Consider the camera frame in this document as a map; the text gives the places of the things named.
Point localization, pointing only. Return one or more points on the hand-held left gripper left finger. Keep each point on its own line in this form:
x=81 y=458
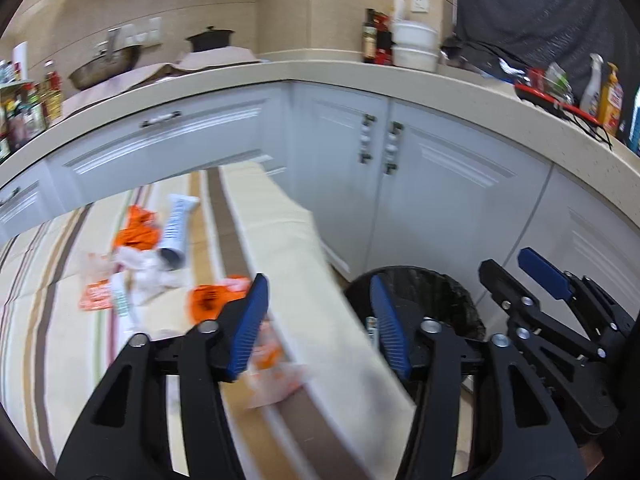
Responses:
x=247 y=330

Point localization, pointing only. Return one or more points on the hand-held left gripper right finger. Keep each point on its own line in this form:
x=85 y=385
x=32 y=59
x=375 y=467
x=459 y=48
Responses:
x=392 y=335

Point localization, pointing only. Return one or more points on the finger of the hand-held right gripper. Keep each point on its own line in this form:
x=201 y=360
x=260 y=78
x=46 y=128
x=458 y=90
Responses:
x=542 y=272
x=505 y=285

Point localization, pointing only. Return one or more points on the orange white wrapper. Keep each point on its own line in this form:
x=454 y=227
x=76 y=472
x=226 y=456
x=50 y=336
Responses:
x=267 y=357

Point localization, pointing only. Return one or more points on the small orange wrapper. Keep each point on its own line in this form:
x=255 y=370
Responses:
x=205 y=302

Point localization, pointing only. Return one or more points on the black trash bin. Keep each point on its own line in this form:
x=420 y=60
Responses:
x=440 y=295

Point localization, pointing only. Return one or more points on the clear plastic wrapper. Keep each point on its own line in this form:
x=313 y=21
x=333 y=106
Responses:
x=280 y=385

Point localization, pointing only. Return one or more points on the white plastic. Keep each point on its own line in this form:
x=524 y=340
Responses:
x=150 y=275

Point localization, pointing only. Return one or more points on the white printed tube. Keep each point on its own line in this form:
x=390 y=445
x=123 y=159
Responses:
x=175 y=230

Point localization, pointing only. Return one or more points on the white green tube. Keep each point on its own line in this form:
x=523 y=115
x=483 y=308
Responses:
x=122 y=305

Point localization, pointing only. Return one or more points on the orange white packet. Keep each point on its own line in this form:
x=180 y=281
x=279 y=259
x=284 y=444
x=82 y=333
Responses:
x=95 y=297

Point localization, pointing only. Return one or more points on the striped tablecloth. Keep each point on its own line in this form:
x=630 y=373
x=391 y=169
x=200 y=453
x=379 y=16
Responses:
x=280 y=240

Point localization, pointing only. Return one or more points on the white kitchen cabinet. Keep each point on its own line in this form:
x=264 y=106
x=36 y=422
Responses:
x=450 y=200

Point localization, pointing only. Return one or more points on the blue white bottle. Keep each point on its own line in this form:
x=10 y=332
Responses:
x=635 y=125

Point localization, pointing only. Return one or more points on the red tray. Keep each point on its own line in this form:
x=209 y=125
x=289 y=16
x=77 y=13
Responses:
x=540 y=95

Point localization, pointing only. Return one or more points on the yellow dish soap bottle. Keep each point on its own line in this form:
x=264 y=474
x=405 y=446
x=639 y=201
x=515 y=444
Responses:
x=611 y=100

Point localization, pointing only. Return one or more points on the white spray bottle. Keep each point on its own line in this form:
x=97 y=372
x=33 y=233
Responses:
x=592 y=90

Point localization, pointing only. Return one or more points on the clear plastic packet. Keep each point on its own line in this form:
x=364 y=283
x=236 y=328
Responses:
x=557 y=82

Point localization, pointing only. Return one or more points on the white lidded container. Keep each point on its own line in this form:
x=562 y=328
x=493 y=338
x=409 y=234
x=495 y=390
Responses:
x=415 y=35
x=415 y=60

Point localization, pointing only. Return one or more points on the red black box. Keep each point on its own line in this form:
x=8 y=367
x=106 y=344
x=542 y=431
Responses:
x=384 y=55

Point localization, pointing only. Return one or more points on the dark hanging cloth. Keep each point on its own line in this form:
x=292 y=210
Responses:
x=525 y=10

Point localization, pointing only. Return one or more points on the beige stone countertop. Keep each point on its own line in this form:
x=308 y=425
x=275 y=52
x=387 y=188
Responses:
x=325 y=72

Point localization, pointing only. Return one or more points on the beige stove cover cloth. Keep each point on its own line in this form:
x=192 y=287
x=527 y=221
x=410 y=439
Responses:
x=150 y=75

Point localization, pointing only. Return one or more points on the dark oil bottle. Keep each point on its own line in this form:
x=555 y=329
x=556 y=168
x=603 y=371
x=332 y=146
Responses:
x=370 y=40

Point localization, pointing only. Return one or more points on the black lidded pot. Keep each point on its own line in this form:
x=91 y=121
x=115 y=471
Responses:
x=210 y=40

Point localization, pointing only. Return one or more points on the white paper packet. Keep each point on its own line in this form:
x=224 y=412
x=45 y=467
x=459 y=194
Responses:
x=400 y=7

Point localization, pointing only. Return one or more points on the metal wok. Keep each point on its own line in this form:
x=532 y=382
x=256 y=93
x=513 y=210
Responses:
x=105 y=67

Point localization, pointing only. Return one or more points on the yellow cooking oil bottle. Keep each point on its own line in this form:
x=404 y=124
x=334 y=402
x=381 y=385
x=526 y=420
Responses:
x=52 y=95

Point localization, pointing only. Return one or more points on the group of condiment bottles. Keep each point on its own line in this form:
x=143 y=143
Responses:
x=25 y=115

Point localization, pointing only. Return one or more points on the white wall socket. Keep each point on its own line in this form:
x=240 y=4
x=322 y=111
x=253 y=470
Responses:
x=419 y=4

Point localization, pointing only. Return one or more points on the white wall rack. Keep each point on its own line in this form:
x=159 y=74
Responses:
x=140 y=32

